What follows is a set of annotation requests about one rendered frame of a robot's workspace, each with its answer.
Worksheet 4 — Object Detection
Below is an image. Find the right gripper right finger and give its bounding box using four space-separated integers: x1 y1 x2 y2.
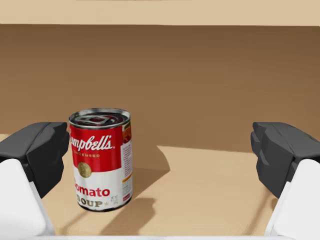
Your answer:
250 121 320 237

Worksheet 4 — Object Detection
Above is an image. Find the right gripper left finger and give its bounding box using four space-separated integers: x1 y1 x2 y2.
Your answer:
0 121 70 237

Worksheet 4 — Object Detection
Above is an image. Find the pale wooden shelf unit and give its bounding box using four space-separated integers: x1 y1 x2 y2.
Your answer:
0 0 320 237

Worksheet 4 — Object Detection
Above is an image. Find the red and white can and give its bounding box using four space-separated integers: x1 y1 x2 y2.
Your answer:
68 107 133 213

